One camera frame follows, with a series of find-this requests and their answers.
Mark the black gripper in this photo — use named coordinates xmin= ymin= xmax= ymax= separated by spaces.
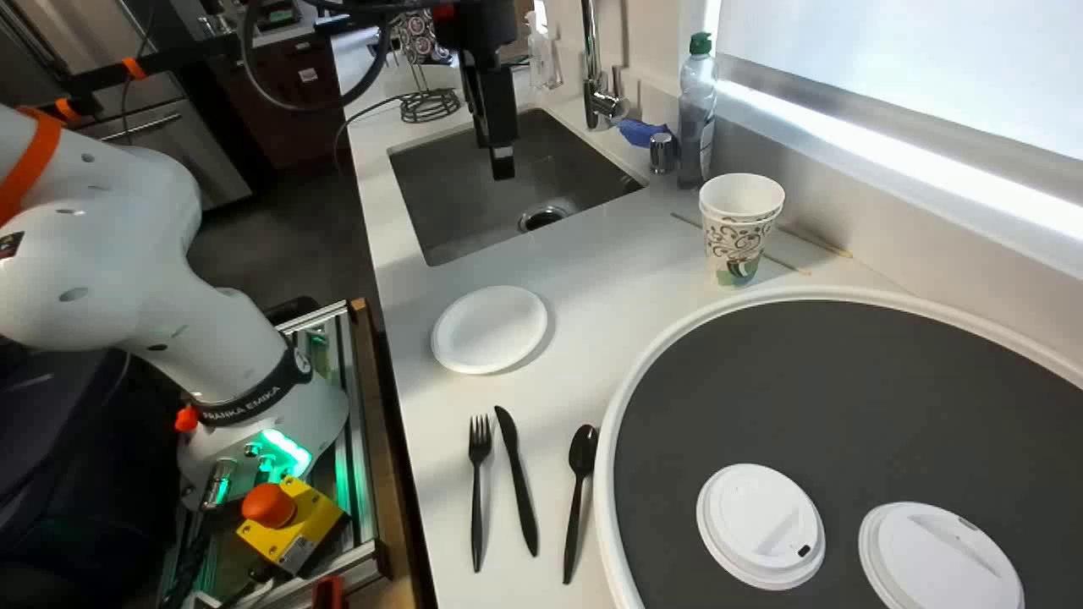
xmin=435 ymin=0 xmax=518 ymax=180

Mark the patterned paper cup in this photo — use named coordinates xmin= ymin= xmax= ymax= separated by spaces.
xmin=698 ymin=174 xmax=786 ymax=285

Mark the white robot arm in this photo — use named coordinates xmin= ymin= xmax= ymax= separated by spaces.
xmin=0 ymin=104 xmax=348 ymax=507

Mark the stainless steel sink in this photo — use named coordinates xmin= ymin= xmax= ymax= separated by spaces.
xmin=390 ymin=108 xmax=641 ymax=267

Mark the clear glass flask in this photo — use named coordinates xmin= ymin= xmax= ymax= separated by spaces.
xmin=394 ymin=11 xmax=461 ymax=125

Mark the chrome kitchen faucet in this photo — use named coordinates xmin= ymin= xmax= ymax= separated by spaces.
xmin=579 ymin=0 xmax=631 ymax=130

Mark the white small plate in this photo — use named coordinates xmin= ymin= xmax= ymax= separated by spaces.
xmin=430 ymin=285 xmax=553 ymax=377

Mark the clear bottle green cap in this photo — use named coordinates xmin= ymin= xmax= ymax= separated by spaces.
xmin=678 ymin=29 xmax=718 ymax=188

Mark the black plastic fork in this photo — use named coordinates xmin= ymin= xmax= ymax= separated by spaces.
xmin=469 ymin=417 xmax=492 ymax=571

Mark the black plastic spoon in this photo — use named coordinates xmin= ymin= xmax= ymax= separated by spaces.
xmin=563 ymin=422 xmax=598 ymax=585

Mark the yellow emergency stop button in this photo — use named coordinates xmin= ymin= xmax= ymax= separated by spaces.
xmin=238 ymin=478 xmax=343 ymax=575

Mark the round black white tray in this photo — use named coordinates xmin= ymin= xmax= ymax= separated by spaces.
xmin=596 ymin=297 xmax=1083 ymax=609

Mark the white cup lid left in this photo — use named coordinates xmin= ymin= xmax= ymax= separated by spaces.
xmin=693 ymin=462 xmax=826 ymax=593

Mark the white cup lid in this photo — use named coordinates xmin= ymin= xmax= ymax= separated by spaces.
xmin=857 ymin=501 xmax=1026 ymax=609
xmin=693 ymin=462 xmax=826 ymax=593

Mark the white cup lid right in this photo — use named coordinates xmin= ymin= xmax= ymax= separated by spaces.
xmin=857 ymin=501 xmax=1026 ymax=609

